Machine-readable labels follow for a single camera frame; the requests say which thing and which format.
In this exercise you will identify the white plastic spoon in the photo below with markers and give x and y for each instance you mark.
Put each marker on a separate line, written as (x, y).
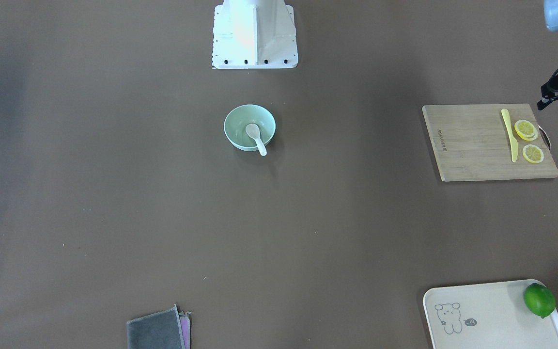
(254, 132)

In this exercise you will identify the stacked lemon slices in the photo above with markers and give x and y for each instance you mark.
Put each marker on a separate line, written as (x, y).
(526, 130)

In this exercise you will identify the green lime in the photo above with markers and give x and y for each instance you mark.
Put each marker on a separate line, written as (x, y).
(539, 300)

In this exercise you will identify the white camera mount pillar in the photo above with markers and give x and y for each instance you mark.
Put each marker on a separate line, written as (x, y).
(254, 34)

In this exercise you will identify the cream serving tray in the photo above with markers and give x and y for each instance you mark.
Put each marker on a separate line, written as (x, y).
(487, 316)

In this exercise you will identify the yellow plastic knife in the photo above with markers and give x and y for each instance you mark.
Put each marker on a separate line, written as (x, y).
(509, 130)

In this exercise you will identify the lemon slice single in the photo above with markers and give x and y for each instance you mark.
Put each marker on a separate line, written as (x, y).
(533, 154)

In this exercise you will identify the bamboo cutting board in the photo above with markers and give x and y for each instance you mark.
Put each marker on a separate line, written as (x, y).
(471, 143)

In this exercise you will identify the mint green bowl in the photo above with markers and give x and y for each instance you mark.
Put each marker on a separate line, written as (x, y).
(235, 123)

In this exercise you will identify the grey folded cloth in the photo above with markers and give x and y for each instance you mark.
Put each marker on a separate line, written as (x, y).
(170, 329)

